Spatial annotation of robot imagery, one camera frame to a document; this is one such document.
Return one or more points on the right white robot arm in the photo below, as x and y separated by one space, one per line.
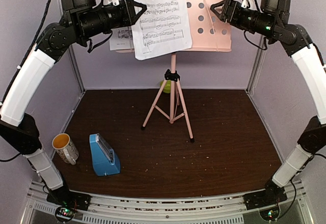
270 19

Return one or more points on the aluminium front rail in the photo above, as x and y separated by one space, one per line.
229 208

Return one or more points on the sheet music page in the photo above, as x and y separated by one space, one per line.
162 29
121 39

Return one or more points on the patterned ceramic mug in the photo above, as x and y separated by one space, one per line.
65 148

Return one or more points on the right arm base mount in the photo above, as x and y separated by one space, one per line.
268 199

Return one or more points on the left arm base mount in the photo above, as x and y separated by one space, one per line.
69 202

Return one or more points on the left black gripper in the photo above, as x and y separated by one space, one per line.
129 17

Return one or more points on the blue metronome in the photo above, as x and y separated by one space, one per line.
105 161

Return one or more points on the green plastic bowl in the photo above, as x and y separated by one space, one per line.
167 87

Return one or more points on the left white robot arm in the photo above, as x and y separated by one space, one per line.
81 20

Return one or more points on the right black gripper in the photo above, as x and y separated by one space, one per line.
224 15

